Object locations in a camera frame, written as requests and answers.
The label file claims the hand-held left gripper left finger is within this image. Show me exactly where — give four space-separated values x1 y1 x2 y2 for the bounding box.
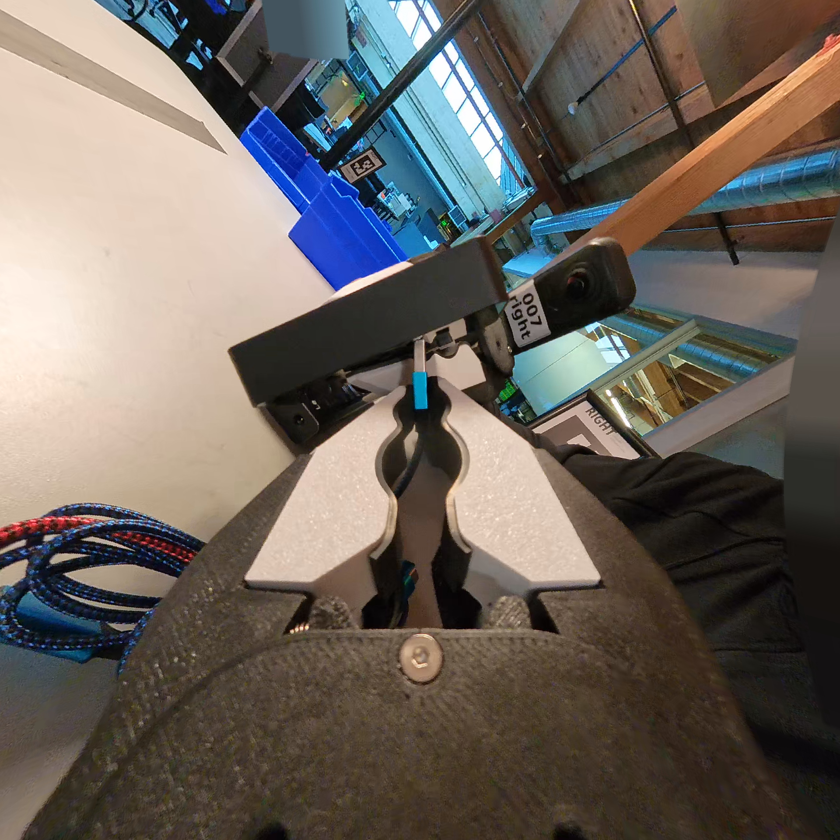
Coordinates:
243 386 409 624

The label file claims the black pole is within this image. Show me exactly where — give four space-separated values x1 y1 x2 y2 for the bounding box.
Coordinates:
319 0 490 168

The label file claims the grey table cable tray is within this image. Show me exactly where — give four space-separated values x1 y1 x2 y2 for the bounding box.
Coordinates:
0 10 228 156

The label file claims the wooden beam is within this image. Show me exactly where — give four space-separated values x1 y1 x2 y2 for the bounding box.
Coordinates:
576 39 840 258

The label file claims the red braided USB cable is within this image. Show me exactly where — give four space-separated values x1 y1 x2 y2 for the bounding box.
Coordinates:
0 515 198 559

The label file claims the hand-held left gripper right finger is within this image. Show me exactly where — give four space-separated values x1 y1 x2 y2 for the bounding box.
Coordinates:
433 386 603 624

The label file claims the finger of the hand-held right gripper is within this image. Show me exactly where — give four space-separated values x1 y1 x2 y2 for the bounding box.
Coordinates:
353 340 488 403
320 258 431 304

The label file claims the silver air duct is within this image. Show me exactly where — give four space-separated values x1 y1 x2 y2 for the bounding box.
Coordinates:
529 147 840 253

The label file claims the small fiducial marker sign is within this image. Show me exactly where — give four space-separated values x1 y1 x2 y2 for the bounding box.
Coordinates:
339 148 384 186

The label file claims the black USB hub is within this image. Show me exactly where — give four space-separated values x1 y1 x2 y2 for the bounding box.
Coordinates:
227 235 511 455

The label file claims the framed fiducial marker sign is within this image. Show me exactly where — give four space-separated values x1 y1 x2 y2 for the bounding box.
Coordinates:
527 388 660 460

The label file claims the grey monitor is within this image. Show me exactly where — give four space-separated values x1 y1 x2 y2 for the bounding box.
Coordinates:
215 0 317 114

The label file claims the person's right forearm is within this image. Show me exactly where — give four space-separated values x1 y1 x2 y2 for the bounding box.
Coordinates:
558 445 791 746

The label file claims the blue braided USB cable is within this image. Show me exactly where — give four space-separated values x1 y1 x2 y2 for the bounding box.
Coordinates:
0 336 431 677
0 502 212 678

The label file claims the blue plastic bin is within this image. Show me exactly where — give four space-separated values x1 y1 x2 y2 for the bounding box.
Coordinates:
287 174 409 291
238 107 329 214

